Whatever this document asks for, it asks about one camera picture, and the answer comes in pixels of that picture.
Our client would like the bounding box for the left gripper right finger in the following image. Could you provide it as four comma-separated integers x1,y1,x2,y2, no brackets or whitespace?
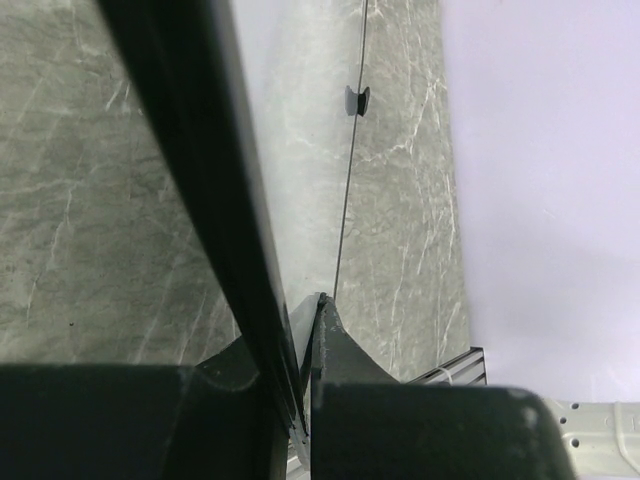
299,293,575,479

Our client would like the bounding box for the black whiteboard foot clip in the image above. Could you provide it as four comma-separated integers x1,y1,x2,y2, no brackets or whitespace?
345,85,371,117

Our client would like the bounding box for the aluminium side rail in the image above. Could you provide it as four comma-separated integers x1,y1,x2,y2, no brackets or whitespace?
412,347,487,386

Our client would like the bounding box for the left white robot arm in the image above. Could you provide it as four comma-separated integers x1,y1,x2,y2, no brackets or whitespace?
1,295,639,479

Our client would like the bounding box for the white whiteboard black frame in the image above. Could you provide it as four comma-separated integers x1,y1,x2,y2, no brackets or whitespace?
98,1,367,445

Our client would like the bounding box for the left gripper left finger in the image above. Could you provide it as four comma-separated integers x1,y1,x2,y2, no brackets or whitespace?
1,339,288,479

